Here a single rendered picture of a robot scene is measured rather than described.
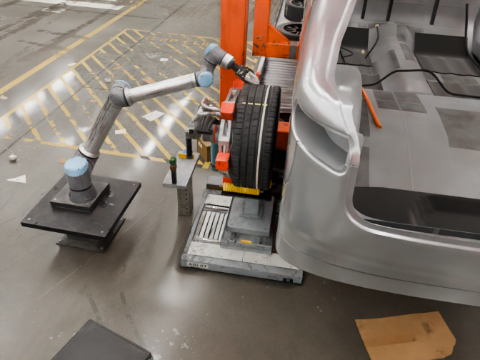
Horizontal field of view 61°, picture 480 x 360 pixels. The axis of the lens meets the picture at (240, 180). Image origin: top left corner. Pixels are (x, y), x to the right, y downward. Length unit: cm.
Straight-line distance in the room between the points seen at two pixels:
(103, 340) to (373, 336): 155
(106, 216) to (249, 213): 99
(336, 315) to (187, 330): 93
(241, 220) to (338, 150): 151
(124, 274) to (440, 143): 214
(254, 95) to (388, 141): 81
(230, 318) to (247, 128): 117
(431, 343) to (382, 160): 115
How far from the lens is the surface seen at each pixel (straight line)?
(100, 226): 289
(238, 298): 277
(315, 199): 156
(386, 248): 163
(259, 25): 481
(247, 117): 235
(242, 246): 288
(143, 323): 270
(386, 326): 283
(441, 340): 290
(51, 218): 304
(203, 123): 246
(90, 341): 229
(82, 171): 291
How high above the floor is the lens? 221
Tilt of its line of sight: 37 degrees down
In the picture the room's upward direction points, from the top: 3 degrees clockwise
